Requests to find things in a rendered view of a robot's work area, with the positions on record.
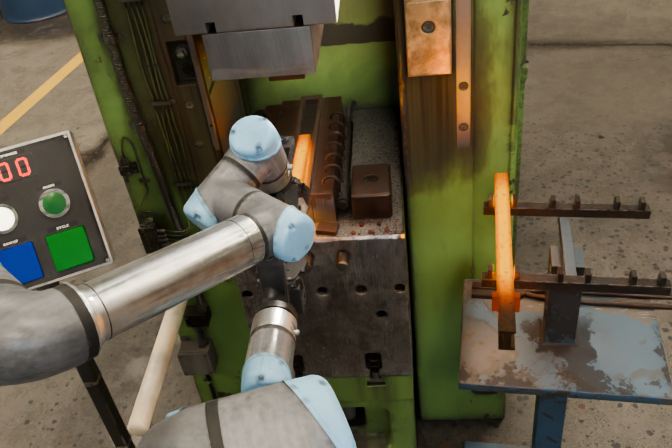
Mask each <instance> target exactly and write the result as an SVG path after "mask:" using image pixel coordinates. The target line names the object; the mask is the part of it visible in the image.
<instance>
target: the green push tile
mask: <svg viewBox="0 0 672 448"><path fill-rule="evenodd" d="M45 239H46V242H47V245H48V248H49V251H50V254H51V257H52V259H53V262H54V265H55V268H56V271H57V272H61V271H64V270H67V269H70V268H73V267H76V266H80V265H83V264H86V263H89V262H92V261H94V260H95V256H94V254H93V251H92V248H91V245H90V242H89V239H88V236H87V233H86V230H85V227H84V225H80V226H77V227H74V228H70V229H67V230H64V231H61V232H58V233H54V234H51V235H48V236H46V237H45Z"/></svg>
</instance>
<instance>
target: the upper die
mask: <svg viewBox="0 0 672 448"><path fill-rule="evenodd" d="M323 27H324V24H316V25H304V24H303V17H302V15H297V17H296V21H295V25H294V26H291V27H279V28H267V29H255V30H243V31H231V32H219V33H217V32H216V27H215V23H214V22H213V23H212V25H211V27H210V29H209V32H208V33H207V34H202V38H203V43H204V47H205V51H206V55H207V60H208V64H209V68H210V72H211V77H212V80H213V81H220V80H234V79H247V78H260V77H273V76H286V75H300V74H313V73H316V72H317V65H318V59H319V53H320V46H321V40H322V34H323Z"/></svg>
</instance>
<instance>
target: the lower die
mask: <svg viewBox="0 0 672 448"><path fill-rule="evenodd" d="M308 99H318V104H317V111H316V118H315V125H314V132H313V139H312V146H311V153H310V160H309V167H308V174H307V181H306V186H307V187H309V189H310V198H309V206H308V210H307V213H306V215H308V216H309V217H310V218H311V219H312V220H313V222H320V221H322V222H330V221H337V212H338V206H337V205H336V197H337V181H336V180H335V179H333V178H329V179H327V180H326V181H325V184H322V180H323V179H324V177H326V176H328V175H333V176H336V177H338V169H337V168H336V167H334V166H330V167H328V168H327V172H324V167H325V166H326V165H327V164H330V163H334V164H337V165H339V157H338V156H336V155H330V156H329V157H328V160H327V161H326V160H325V156H326V155H327V154H328V153H330V152H337V153H339V154H340V146H339V145H337V144H331V145H330V146H329V150H327V149H326V146H327V144H328V143H329V142H331V141H337V142H340V143H341V136H340V135H339V134H336V133H334V134H332V135H331V136H330V139H327V136H328V134H329V133H330V132H331V131H339V132H341V133H342V126H341V125H340V124H338V123H335V124H333V125H332V126H331V129H329V128H328V126H329V124H330V123H331V122H332V121H340V122H342V123H343V117H342V115H340V114H334V115H333V116H332V119H330V114H331V113H332V112H335V111H340V112H342V113H343V104H342V96H338V97H324V98H323V95H313V96H302V98H301V100H292V101H282V105H269V106H266V109H265V111H267V112H268V113H269V117H270V118H269V119H267V115H266V114H265V113H264V116H263V117H264V118H266V119H267V120H269V121H270V122H271V123H272V124H273V126H274V127H275V129H276V131H277V132H278V134H279V135H280V136H294V139H295V145H296V146H297V141H298V136H299V131H300V126H301V120H302V114H303V108H304V103H305V100H308ZM343 114H344V113H343Z"/></svg>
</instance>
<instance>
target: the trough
mask: <svg viewBox="0 0 672 448"><path fill-rule="evenodd" d="M317 104H318V99H308V100H305V103H304V108H303V114H302V120H301V126H300V131H299V135H306V134H310V135H311V141H312V139H313V132H314V125H315V118H316V111H317Z"/></svg>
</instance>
